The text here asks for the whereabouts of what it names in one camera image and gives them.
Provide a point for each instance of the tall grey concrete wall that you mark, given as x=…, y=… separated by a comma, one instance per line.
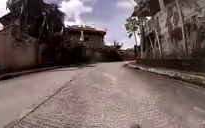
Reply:
x=190, y=23

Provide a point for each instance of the tan boundary wall with gate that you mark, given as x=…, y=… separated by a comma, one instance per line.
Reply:
x=13, y=53

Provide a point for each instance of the grey concrete road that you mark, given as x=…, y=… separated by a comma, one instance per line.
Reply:
x=103, y=100

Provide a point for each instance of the dark green hedge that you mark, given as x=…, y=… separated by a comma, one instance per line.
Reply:
x=111, y=55

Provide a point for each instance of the building with red roof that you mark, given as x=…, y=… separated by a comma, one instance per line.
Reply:
x=85, y=36

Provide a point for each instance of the group of dark trees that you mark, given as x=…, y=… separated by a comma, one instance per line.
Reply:
x=40, y=20

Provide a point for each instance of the low dark wall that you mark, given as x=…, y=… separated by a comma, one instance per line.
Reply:
x=176, y=65

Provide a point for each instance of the raised concrete kerb with pavement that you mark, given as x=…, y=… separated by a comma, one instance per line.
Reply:
x=176, y=75

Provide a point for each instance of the tree with green leaves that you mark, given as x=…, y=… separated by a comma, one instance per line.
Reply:
x=133, y=28

